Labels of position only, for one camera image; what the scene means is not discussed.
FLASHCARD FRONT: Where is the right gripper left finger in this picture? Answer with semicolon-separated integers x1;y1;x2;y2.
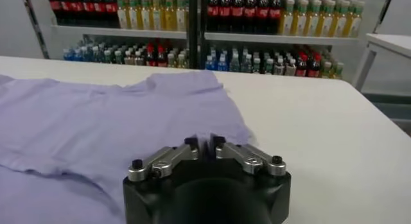
127;135;206;183

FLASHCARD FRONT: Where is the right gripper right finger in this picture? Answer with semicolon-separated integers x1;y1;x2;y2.
208;134;287;177

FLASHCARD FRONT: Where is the purple t-shirt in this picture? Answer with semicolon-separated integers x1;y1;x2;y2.
0;69;258;224

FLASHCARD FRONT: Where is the small dark bottle white label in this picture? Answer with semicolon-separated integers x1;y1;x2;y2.
105;47;116;64
252;55;264;74
263;56;275;75
115;48;127;65

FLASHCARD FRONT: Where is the small green tinted water bottle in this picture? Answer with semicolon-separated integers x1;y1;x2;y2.
240;53;253;74
228;51;241;73
94;46;106;64
83;46;96;63

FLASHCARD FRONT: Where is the small dark bottle beige label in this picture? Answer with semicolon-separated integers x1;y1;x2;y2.
136;49;147;67
284;56;297;77
125;49;137;66
274;56;286;76

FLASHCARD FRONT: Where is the small yellow tea bottle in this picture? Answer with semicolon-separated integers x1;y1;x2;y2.
332;62;345;80
166;51;179;69
177;51;189;69
320;60;334;79

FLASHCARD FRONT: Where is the small red cap cola bottle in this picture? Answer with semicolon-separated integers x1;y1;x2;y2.
307;53;321;78
295;51;309;78
145;42;157;67
155;44;168;68

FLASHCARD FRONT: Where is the open beverage display cooler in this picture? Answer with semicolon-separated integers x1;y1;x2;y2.
17;0;200;69
195;0;398;85

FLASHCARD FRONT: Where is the yellow tea bottle green cap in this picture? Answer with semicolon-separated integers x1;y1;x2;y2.
163;0;177;31
319;0;334;37
116;0;129;30
175;0;189;31
127;0;141;30
151;0;165;31
139;0;153;31
279;0;295;36
333;0;348;37
293;0;308;37
347;0;366;38
306;0;321;37

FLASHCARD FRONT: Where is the white side table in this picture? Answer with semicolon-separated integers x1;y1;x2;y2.
351;32;411;93

